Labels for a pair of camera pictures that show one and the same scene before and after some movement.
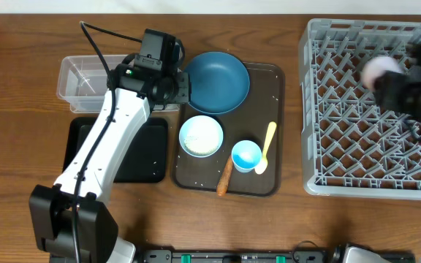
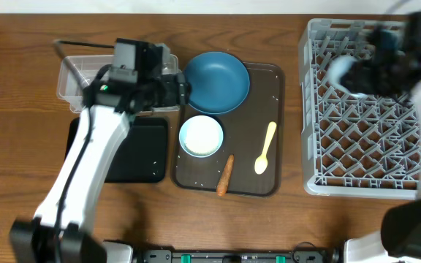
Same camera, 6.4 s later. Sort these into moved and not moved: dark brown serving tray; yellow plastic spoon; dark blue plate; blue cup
Moved: blue cup
Not moved: dark blue plate; dark brown serving tray; yellow plastic spoon
